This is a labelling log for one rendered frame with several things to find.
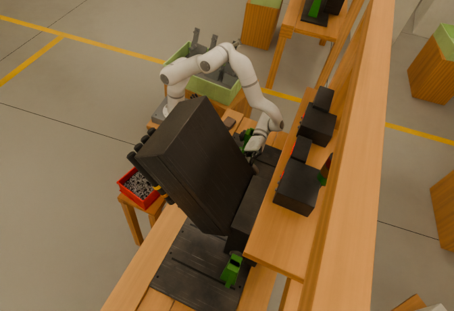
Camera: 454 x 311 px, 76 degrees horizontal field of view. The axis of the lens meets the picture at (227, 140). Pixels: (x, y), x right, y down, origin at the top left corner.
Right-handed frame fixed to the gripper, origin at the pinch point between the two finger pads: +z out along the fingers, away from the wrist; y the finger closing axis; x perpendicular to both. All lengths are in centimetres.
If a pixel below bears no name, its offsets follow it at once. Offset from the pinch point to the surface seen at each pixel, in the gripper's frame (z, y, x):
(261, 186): 12.8, 13.6, 2.3
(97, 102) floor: -52, -237, -41
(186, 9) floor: -292, -295, -7
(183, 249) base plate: 53, -22, 2
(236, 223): 34.4, 14.7, -4.8
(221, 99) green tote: -63, -70, 7
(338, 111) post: -20, 49, -8
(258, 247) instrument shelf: 44, 46, -22
